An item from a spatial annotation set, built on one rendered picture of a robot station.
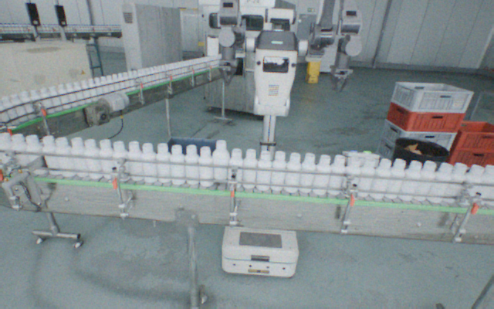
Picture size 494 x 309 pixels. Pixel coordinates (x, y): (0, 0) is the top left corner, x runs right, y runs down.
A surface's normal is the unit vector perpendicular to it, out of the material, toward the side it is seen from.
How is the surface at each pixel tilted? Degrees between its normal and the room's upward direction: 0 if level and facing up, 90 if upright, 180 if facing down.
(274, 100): 90
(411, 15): 90
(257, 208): 90
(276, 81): 90
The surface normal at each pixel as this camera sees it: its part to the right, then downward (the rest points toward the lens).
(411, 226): -0.05, 0.43
